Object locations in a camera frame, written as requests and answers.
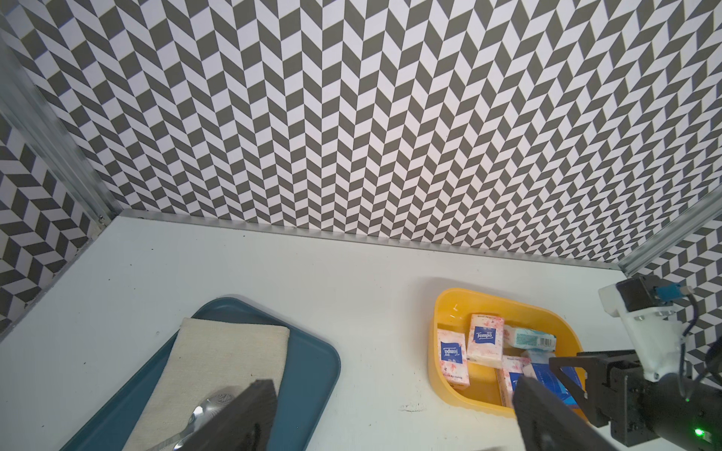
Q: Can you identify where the yellow plastic storage box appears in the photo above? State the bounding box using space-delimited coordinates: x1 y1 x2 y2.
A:
428 288 583 418

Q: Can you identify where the teal plastic tray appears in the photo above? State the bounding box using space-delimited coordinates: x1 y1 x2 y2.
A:
62 297 341 450

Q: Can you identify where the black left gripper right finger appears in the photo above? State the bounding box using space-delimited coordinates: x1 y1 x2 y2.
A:
513 376 616 450

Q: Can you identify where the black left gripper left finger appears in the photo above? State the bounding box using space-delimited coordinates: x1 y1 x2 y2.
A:
174 380 278 450

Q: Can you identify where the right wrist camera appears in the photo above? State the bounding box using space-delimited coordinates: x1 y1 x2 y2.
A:
599 274 693 383

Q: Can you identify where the pink floral Tempo tissue pack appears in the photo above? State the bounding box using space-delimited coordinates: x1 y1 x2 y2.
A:
466 314 505 368
437 329 470 390

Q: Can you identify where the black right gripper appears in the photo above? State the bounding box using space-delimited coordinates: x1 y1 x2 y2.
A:
549 351 721 450

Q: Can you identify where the mint green tissue pack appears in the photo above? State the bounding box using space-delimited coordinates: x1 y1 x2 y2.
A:
504 325 557 353

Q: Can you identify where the beige linen cloth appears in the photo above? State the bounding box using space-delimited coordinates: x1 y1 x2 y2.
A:
124 319 290 450

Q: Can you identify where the dark blue Tempo tissue pack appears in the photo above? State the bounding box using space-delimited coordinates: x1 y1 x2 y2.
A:
522 351 578 409

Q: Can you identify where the metal spoon white handle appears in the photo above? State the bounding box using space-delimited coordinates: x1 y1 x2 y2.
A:
148 393 236 451

